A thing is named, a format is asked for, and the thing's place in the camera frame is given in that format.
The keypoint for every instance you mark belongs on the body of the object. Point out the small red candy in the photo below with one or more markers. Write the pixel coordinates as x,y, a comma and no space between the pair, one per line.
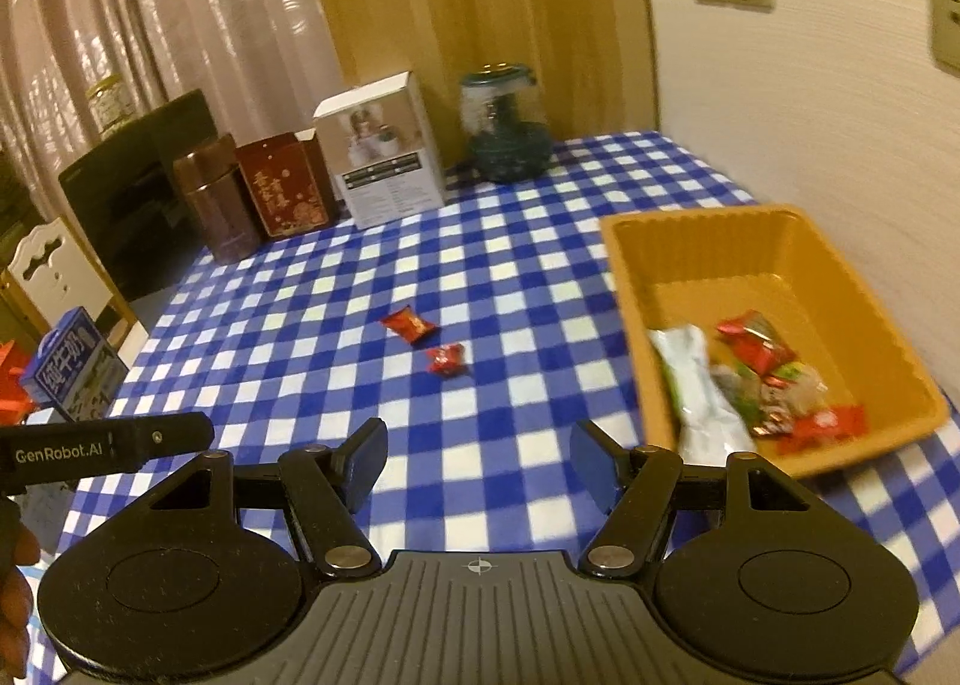
447,360

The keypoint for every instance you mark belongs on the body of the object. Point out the red gold gift box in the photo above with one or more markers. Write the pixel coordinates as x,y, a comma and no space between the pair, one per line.
289,184

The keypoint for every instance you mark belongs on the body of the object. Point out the large red snack packet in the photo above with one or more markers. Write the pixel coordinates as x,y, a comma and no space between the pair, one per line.
755,342

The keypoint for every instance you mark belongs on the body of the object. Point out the white chair back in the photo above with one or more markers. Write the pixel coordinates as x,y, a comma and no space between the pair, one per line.
56,275

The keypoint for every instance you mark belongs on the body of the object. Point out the white green snack pouch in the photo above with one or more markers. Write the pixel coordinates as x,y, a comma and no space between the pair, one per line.
710,428

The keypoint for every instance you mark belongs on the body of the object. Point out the clear brown cube candy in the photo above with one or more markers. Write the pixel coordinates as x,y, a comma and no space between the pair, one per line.
795,398

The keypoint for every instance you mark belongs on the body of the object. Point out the orange plastic tray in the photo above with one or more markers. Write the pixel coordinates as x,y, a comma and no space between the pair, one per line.
759,281

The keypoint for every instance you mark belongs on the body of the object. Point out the brown cylindrical tin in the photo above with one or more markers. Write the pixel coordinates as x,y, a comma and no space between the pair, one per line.
219,202

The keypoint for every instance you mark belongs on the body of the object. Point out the clear grey seed packet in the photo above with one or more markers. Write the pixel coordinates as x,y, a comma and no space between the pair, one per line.
742,389

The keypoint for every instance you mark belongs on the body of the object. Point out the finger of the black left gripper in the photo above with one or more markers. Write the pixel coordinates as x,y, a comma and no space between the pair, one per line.
169,435

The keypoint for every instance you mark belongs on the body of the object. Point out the glass jar with label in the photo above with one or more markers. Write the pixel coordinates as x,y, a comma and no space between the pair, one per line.
112,104

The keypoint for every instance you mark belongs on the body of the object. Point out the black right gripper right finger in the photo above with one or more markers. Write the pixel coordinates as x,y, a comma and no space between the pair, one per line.
633,488

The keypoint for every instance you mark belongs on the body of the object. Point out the beige curtain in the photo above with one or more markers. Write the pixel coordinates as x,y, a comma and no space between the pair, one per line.
262,65

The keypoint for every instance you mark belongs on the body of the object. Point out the white product box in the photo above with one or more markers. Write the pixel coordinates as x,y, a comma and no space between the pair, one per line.
380,152

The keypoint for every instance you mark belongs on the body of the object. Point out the blue milk carton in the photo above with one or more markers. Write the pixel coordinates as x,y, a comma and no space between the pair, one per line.
75,370

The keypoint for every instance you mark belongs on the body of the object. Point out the blue white checkered tablecloth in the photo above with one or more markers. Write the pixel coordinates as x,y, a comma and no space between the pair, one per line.
288,346

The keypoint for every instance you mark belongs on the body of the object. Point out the person left hand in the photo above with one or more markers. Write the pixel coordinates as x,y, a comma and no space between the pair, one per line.
19,548

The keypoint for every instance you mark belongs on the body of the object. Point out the dark red candy packet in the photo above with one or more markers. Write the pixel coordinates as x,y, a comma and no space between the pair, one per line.
772,422

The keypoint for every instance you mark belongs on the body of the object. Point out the network wall outlet plate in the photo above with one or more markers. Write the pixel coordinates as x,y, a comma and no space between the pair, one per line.
945,32

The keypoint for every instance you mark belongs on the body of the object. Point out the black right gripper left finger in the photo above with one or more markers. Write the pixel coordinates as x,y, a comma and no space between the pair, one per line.
324,489

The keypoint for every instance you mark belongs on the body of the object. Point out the green glass jar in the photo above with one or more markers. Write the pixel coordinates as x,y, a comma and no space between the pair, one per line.
503,117

